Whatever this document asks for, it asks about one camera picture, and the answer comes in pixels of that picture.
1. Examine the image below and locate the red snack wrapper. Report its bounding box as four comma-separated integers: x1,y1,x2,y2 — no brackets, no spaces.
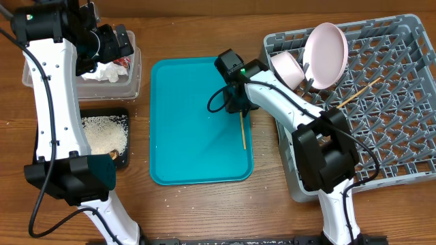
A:
113,56,131,69

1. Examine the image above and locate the white bowl with rice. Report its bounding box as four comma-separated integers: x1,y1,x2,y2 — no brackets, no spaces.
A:
271,51,305,90

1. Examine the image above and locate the white round plate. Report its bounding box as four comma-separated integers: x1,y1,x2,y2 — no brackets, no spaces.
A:
303,22,348,90

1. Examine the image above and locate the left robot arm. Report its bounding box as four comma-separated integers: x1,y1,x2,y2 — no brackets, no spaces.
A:
7,1,147,244

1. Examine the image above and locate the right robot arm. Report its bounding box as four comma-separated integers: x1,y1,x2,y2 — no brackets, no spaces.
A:
214,49,363,244

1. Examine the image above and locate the clear plastic waste bin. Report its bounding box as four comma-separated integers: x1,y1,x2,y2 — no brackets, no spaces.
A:
28,31,141,101

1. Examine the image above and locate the grey dishwasher rack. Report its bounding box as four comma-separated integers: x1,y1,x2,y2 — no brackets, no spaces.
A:
258,14,436,203

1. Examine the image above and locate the teal serving tray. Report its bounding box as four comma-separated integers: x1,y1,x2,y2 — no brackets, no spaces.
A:
149,57,254,186

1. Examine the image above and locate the pile of rice grains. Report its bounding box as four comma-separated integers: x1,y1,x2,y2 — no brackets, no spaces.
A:
82,115,127,154

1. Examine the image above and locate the black rectangular tray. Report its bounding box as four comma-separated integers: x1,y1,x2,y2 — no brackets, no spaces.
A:
31,107,131,170

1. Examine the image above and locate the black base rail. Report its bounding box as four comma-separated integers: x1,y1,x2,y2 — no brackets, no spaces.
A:
139,235,389,245

